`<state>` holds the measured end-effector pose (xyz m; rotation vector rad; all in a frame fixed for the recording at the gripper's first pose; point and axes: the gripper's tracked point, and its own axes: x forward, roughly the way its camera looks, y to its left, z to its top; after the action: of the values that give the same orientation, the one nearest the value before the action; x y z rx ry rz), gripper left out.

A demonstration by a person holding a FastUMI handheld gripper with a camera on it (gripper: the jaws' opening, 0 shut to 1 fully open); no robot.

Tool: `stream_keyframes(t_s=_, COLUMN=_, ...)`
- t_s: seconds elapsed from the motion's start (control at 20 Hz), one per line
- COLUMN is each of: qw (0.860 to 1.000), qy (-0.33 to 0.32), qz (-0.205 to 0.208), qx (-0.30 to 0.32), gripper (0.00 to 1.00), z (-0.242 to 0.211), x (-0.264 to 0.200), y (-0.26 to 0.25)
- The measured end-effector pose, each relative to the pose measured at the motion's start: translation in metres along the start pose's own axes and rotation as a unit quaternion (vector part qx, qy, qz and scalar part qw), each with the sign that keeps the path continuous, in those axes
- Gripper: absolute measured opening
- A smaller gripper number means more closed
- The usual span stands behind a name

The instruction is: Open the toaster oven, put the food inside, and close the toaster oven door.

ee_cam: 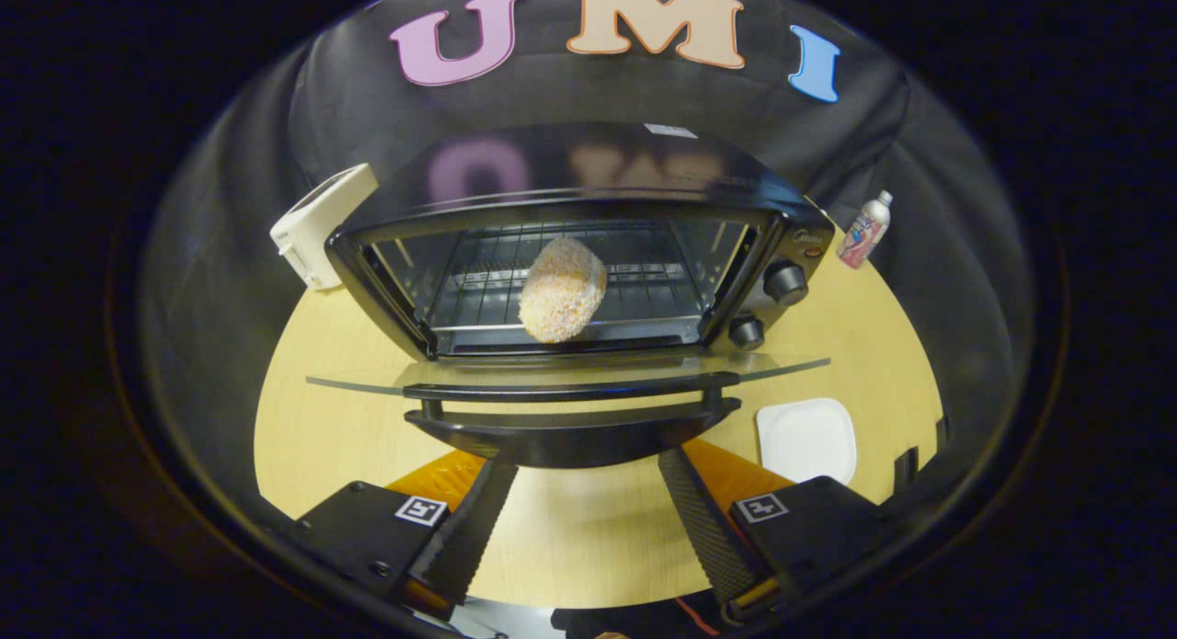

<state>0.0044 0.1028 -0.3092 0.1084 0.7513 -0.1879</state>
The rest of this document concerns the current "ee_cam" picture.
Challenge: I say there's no white spray bottle pink label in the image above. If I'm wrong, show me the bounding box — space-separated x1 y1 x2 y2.
837 190 894 270

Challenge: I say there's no white square plate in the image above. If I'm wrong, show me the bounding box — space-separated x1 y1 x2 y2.
756 397 858 485

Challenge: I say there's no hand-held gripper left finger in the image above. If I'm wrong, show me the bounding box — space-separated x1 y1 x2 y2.
280 448 521 622

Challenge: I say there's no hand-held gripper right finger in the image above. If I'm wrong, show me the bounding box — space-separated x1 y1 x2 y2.
657 439 907 626

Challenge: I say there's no black toaster oven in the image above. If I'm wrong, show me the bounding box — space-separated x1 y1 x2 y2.
306 122 836 470

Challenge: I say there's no white bread toaster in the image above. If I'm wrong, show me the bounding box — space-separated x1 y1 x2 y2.
269 163 380 291

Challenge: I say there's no black backdrop cloth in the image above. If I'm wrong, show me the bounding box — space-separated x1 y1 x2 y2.
138 0 1035 530

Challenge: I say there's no breaded food patty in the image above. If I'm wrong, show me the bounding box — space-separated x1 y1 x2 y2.
519 236 609 345

